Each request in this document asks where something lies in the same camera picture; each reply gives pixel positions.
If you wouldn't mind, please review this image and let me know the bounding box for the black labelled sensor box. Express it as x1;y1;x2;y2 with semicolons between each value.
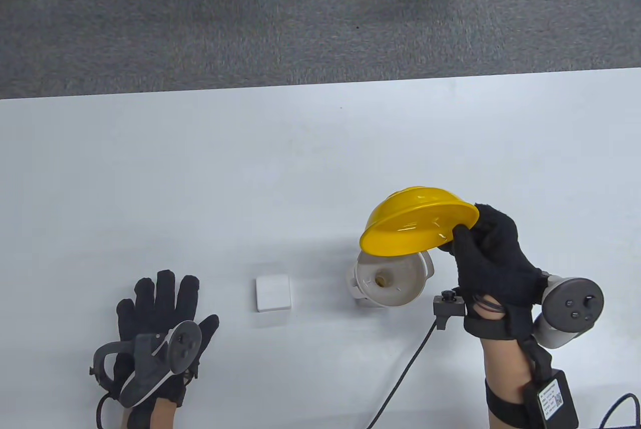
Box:
523;370;580;429

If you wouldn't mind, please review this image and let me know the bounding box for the dark blue cable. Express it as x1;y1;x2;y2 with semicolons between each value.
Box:
598;393;641;429

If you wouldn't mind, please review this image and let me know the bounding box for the grey funnel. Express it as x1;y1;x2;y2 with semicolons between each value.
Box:
355;248;434;308

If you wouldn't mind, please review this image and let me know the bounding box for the person's left hand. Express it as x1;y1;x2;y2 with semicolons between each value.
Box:
114;270;219;409

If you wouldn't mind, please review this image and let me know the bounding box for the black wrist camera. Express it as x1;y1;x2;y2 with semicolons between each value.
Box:
433;289;467;331

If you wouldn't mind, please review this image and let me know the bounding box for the grey ring hand controller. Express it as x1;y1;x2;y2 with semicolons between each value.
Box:
532;275;605;349
90;320;202;408

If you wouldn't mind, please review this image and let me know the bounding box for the yellow bowl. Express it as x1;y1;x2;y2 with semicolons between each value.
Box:
360;187;480;257

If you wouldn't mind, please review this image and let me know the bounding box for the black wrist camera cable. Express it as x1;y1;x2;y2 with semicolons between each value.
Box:
366;321;438;429
95;393;118;429

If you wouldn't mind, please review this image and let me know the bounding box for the person's left forearm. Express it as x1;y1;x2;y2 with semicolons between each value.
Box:
120;396;177;429

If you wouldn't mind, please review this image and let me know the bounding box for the person's right hand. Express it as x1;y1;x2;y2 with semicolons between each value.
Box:
441;203;550;340

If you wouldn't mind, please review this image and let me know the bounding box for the white square jar lid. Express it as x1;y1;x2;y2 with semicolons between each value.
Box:
255;275;292;312

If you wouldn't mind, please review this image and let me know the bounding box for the person's right forearm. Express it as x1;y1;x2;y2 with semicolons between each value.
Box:
481;336;551;429

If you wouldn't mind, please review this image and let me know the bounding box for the clear square coffee jar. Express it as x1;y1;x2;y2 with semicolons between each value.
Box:
347;269;374;307

